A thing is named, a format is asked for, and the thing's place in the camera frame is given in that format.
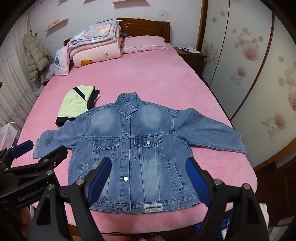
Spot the white curtain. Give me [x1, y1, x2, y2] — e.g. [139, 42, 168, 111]
[0, 42, 35, 130]

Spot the white paper bag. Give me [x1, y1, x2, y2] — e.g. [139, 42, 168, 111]
[0, 122, 18, 149]

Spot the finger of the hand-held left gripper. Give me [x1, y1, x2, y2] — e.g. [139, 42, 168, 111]
[0, 140, 34, 170]
[5, 146, 68, 184]

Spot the wooden headboard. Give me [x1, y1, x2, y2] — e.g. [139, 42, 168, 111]
[63, 19, 171, 47]

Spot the pink pillow with orange print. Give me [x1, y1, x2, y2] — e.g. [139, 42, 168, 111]
[69, 43, 123, 68]

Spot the floral folded quilt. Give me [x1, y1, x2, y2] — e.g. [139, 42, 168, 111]
[68, 20, 122, 48]

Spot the blue denim jacket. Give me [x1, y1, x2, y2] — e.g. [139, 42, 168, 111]
[33, 92, 247, 215]

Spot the wooden nightstand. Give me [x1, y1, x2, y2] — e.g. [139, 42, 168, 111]
[173, 46, 207, 77]

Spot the floral sliding wardrobe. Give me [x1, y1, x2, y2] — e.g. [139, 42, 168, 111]
[196, 0, 296, 168]

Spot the pink bed sheet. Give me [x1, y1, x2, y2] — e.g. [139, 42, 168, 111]
[14, 35, 256, 234]

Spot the person's left hand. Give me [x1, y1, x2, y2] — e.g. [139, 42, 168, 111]
[14, 205, 31, 237]

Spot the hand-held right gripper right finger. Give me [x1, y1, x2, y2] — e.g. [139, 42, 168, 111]
[186, 157, 270, 241]

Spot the beige puffer jacket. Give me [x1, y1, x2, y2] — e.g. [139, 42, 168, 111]
[22, 31, 55, 87]

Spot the white cartoon print pillow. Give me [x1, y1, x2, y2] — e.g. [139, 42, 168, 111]
[54, 46, 70, 76]

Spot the green and black folded garment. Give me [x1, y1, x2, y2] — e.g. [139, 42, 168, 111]
[55, 85, 101, 127]

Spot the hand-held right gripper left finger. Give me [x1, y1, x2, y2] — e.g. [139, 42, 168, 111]
[29, 157, 112, 241]

